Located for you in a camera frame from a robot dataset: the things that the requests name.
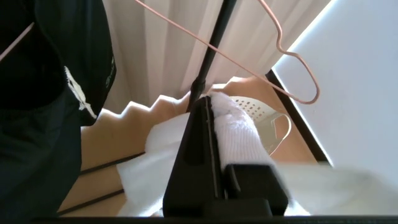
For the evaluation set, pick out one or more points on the white laundry basket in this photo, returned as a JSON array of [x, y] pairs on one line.
[[264, 112]]

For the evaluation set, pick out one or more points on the white garment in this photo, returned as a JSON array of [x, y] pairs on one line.
[[239, 137]]

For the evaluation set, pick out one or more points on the black clothes rack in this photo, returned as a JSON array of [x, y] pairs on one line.
[[214, 40]]

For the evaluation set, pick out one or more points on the black shorts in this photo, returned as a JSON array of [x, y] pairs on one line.
[[37, 140]]

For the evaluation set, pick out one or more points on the beige curtain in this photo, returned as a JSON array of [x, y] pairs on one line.
[[171, 46]]

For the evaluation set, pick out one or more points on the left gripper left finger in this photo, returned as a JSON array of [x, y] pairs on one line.
[[189, 183]]

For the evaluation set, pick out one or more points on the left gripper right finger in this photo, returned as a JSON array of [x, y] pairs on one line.
[[258, 183]]

